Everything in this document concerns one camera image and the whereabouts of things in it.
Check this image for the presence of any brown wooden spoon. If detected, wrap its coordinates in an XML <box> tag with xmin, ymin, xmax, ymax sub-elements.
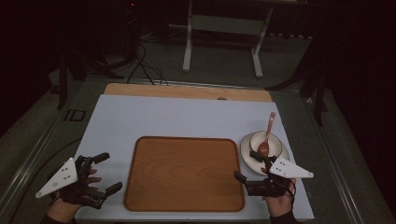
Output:
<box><xmin>257</xmin><ymin>111</ymin><xmax>277</xmax><ymax>158</ymax></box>

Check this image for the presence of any white metal stand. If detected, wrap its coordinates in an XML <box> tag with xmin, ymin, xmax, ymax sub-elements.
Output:
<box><xmin>181</xmin><ymin>0</ymin><xmax>276</xmax><ymax>79</ymax></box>

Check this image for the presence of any pale blue table mat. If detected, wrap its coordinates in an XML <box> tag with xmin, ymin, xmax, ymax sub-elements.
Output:
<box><xmin>74</xmin><ymin>93</ymin><xmax>316</xmax><ymax>223</ymax></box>

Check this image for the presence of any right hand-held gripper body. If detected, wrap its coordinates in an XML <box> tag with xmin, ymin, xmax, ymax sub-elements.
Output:
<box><xmin>244</xmin><ymin>154</ymin><xmax>315</xmax><ymax>199</ymax></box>

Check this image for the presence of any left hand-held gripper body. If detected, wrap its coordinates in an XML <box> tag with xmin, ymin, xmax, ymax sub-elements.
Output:
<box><xmin>35</xmin><ymin>154</ymin><xmax>108</xmax><ymax>210</ymax></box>

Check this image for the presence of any black floor socket box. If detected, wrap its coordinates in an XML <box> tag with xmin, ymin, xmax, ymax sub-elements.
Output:
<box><xmin>63</xmin><ymin>108</ymin><xmax>87</xmax><ymax>122</ymax></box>

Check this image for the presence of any person's right hand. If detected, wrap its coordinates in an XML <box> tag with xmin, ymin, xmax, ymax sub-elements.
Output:
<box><xmin>261</xmin><ymin>167</ymin><xmax>297</xmax><ymax>218</ymax></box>

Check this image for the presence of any person's left hand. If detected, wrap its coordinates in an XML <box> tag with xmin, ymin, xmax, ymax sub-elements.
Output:
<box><xmin>46</xmin><ymin>167</ymin><xmax>103</xmax><ymax>224</ymax></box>

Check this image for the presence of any white plate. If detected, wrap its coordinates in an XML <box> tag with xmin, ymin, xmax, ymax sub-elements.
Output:
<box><xmin>239</xmin><ymin>132</ymin><xmax>290</xmax><ymax>177</ymax></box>

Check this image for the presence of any white bowl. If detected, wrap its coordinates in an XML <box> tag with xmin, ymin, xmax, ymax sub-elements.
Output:
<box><xmin>248</xmin><ymin>130</ymin><xmax>284</xmax><ymax>160</ymax></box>

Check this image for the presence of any black tripod stand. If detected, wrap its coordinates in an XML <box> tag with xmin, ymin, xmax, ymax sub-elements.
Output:
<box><xmin>266</xmin><ymin>31</ymin><xmax>330</xmax><ymax>128</ymax></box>

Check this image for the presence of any black cable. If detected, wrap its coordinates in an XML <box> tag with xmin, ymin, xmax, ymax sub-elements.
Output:
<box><xmin>125</xmin><ymin>42</ymin><xmax>170</xmax><ymax>87</ymax></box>

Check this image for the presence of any brown wooden tray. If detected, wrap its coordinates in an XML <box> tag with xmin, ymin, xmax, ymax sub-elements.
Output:
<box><xmin>123</xmin><ymin>135</ymin><xmax>246</xmax><ymax>214</ymax></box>

